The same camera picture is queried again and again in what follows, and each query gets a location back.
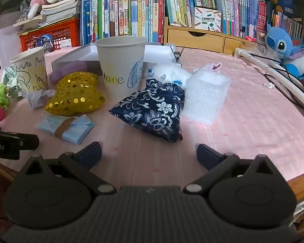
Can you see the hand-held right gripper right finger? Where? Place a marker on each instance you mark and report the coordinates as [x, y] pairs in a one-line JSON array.
[[207, 155]]

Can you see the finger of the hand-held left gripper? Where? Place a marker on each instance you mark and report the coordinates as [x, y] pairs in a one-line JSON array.
[[12, 143]]

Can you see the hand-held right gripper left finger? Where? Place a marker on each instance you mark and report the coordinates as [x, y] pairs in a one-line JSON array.
[[91, 154]]

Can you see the blue face mask pack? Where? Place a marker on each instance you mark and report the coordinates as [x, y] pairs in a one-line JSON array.
[[77, 131]]

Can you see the clear bubble wrap bag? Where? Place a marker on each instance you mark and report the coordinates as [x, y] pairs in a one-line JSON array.
[[205, 93]]

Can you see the gold sequin pouch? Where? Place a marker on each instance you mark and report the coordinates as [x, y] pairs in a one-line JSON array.
[[73, 93]]

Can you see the navy floral fabric pouch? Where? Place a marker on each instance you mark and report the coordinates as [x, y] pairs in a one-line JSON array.
[[147, 111]]

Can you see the white fluffy plush item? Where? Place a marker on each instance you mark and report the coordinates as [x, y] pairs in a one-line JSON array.
[[169, 73]]

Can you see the white shallow box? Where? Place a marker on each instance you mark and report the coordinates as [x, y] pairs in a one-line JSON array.
[[76, 55]]

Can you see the pink tablecloth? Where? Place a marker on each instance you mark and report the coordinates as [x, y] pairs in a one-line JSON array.
[[243, 136]]

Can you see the crumpled lavender cloth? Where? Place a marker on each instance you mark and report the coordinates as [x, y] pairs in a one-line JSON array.
[[36, 98]]

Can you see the green checked cloth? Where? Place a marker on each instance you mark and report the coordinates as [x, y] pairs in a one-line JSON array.
[[8, 77]]

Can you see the white paper cup yellow drawing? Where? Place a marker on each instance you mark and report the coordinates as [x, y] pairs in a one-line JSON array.
[[30, 67]]

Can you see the pale pink fabric piece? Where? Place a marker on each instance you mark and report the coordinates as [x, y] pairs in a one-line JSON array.
[[209, 68]]

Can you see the small white plug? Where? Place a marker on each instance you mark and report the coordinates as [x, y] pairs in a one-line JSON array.
[[268, 85]]

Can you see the white board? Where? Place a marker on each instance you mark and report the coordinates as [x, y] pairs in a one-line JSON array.
[[6, 46]]

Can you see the white paper cup blue drawing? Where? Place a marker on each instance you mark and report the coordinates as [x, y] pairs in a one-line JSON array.
[[116, 60]]

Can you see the miniature toy bicycle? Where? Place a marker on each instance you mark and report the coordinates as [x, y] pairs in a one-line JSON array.
[[44, 44]]

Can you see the metal binder clip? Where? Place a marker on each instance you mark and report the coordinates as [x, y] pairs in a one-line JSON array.
[[176, 54]]

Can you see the white tube stand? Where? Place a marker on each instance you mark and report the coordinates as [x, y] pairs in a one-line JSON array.
[[288, 81]]

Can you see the wooden drawer organizer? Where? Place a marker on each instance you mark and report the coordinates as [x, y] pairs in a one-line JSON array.
[[192, 39]]

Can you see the clear plastic wrap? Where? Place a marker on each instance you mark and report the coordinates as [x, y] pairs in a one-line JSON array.
[[264, 53]]

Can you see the red plastic crate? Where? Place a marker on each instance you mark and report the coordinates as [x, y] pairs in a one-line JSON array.
[[63, 34]]

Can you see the grey box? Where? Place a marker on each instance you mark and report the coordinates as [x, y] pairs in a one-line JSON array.
[[7, 20]]

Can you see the pink red hair bow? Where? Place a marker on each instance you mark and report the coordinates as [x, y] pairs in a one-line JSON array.
[[250, 39]]

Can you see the blue plush alien toy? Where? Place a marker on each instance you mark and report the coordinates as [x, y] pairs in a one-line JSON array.
[[278, 43]]

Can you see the grey plush elephant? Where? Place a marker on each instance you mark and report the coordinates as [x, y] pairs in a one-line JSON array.
[[24, 8]]

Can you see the white patterned cardboard box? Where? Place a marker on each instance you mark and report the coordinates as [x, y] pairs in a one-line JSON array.
[[206, 19]]

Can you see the long row of picture books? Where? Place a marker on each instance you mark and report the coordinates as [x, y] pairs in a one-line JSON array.
[[121, 17]]

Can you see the row of slim study books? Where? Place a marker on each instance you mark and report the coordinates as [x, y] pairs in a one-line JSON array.
[[233, 12]]

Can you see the stack of flat books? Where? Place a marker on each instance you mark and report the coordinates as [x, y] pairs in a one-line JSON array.
[[63, 7]]

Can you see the row of thin booklets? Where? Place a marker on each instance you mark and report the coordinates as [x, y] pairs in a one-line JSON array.
[[286, 22]]

